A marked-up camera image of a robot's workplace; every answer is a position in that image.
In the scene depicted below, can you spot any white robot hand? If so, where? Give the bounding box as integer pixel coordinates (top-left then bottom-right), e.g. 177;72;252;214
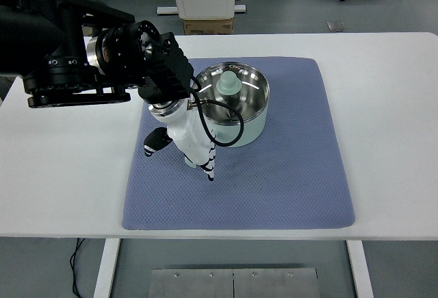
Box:
143;99;216;182

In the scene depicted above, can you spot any green pot with handle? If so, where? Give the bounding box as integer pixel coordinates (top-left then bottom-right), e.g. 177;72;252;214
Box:
186;60;270;169

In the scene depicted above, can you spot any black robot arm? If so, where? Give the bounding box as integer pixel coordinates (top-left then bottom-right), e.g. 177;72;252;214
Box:
1;0;216;178

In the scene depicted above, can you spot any glass lid with green knob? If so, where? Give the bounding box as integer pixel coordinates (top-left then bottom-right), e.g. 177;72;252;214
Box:
196;62;270;125

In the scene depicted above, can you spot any blue quilted mat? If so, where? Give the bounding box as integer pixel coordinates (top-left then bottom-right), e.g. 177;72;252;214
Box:
123;57;355;230

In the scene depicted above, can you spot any cardboard box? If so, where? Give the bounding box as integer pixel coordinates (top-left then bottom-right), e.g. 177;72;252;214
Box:
183;18;234;35

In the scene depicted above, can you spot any white table leg left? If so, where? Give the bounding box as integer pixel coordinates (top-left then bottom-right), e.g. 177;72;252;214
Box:
93;238;121;298

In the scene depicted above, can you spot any white table leg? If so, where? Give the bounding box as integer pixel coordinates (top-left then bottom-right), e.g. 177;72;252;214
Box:
93;238;121;298
346;240;374;298

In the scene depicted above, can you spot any metal floor outlet plate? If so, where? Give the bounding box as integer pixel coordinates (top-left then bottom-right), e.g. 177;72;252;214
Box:
326;21;346;32

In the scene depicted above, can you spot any white table leg right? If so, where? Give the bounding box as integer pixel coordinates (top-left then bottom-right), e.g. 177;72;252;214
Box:
346;240;374;298

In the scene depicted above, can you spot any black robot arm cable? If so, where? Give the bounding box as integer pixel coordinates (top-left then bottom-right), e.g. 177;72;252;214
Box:
188;75;245;148

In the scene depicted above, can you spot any black floor cable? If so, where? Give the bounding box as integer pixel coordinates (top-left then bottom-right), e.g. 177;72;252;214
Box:
69;238;86;298

